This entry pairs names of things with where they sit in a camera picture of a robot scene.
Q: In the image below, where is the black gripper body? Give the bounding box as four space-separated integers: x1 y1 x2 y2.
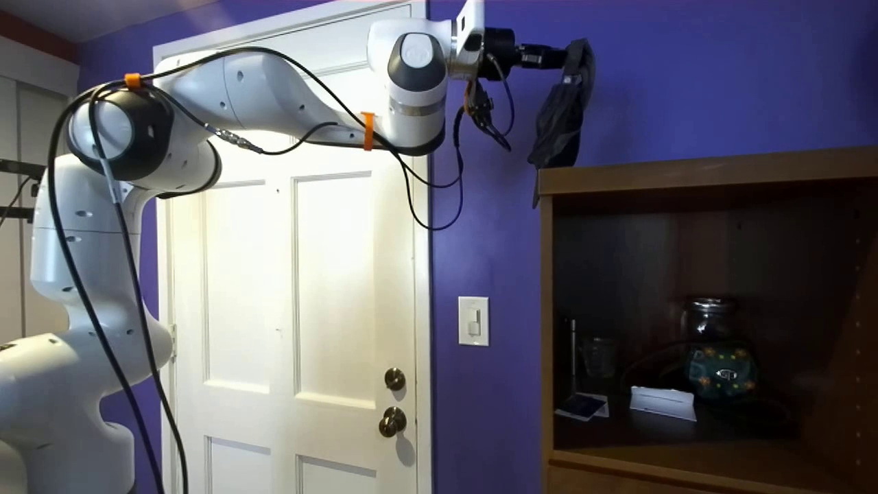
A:
481 24 545 78

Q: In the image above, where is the black hat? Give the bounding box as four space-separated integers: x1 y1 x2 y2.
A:
528 39 599 171

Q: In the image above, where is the brown wooden cabinet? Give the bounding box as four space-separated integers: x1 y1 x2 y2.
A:
532 145 878 494

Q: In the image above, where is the white panel door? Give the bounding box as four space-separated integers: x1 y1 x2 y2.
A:
148 0 436 494
163 9 420 494

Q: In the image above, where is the dark round door knob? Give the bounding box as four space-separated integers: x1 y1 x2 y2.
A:
376 403 413 440

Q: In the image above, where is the white closet door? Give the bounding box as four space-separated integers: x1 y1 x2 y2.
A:
0 75 84 345

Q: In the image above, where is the clear drinking glass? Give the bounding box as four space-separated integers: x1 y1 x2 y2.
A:
580 332 620 388

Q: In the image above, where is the decorated glass jar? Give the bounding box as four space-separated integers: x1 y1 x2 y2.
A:
680 293 763 406

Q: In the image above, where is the small dark flat box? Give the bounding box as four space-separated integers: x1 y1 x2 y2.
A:
551 391 613 425

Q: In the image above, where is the white paper card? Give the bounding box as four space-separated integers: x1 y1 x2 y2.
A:
630 383 701 425

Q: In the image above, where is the white light switch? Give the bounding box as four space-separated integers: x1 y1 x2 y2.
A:
455 293 492 352

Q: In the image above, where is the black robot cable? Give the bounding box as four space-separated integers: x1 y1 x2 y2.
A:
45 45 472 494

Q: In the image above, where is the black camera stand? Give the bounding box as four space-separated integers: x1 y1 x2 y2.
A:
0 156 49 227

